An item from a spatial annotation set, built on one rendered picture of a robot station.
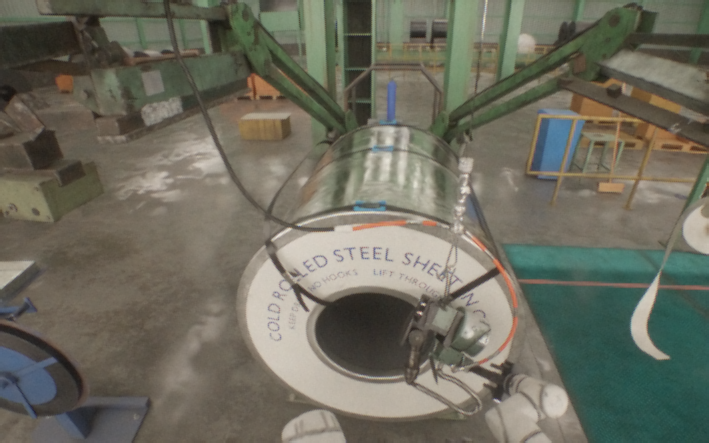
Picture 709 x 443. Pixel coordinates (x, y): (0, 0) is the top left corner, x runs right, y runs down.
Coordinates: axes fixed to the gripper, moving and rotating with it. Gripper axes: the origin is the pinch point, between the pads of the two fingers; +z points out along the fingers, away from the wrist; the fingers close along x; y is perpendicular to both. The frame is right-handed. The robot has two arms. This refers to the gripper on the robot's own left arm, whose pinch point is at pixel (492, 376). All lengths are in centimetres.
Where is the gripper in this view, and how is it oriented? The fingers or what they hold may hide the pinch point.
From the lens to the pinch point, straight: 142.0
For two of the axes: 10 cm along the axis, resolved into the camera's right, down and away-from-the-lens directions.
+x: -4.3, 8.7, -2.5
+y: -8.9, -4.5, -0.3
